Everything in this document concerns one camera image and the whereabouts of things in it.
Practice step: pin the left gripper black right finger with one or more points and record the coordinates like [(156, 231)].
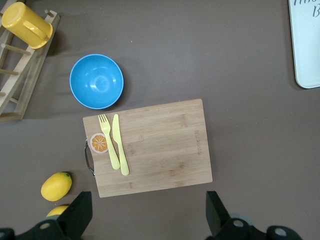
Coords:
[(216, 215)]

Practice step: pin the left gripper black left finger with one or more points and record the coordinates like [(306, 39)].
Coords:
[(80, 215)]

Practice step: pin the yellow lemon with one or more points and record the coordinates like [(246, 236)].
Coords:
[(56, 187), (58, 210)]

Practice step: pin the toy orange slice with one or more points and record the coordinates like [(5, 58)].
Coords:
[(98, 143)]

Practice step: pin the yellow plastic knife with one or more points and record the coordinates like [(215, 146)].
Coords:
[(120, 145)]

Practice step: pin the bamboo cutting board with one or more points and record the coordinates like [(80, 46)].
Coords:
[(162, 150)]

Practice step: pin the yellow plastic fork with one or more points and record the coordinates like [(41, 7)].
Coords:
[(107, 135)]

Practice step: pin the blue bowl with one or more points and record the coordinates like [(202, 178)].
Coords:
[(96, 81)]

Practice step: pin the wooden peg drying rack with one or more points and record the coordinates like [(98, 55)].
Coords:
[(27, 75)]

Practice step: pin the cream bear print tray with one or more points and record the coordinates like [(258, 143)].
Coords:
[(307, 50)]

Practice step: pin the yellow plastic mug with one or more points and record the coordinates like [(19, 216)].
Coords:
[(22, 21)]

